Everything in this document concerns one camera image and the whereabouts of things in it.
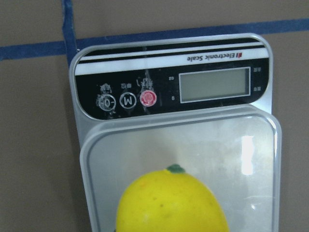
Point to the yellow mango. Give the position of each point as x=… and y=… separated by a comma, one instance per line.
x=169, y=200

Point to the grey electronic kitchen scale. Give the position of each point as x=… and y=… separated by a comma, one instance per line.
x=204, y=103

